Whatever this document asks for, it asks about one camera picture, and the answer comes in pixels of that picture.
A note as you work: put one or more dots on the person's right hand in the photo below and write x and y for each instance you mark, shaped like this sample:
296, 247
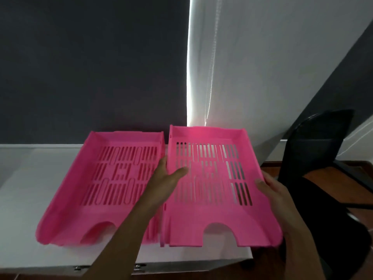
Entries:
278, 204

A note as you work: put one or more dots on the person's left forearm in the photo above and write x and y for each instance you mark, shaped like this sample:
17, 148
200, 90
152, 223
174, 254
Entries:
122, 244

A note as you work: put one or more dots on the pink slotted plastic paper tray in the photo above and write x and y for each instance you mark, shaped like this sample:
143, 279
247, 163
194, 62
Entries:
204, 218
72, 207

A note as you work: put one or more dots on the person's left thumb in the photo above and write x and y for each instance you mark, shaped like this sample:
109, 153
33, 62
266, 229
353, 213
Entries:
179, 173

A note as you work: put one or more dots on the person's left hand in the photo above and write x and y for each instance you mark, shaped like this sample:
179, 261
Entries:
158, 189

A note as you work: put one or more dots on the white roller blind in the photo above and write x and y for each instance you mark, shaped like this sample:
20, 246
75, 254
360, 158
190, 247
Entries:
262, 55

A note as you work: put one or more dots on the dark grey roller blind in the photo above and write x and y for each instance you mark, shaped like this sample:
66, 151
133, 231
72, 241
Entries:
93, 69

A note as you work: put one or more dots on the person's right forearm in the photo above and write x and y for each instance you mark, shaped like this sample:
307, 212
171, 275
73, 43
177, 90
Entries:
300, 253

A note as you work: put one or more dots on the black office chair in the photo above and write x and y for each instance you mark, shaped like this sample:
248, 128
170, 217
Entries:
320, 160

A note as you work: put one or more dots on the person's right thumb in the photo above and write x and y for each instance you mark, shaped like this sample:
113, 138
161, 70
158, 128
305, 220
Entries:
262, 188

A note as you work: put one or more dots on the small metal latch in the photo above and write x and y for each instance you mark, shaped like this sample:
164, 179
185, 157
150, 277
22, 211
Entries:
80, 268
140, 267

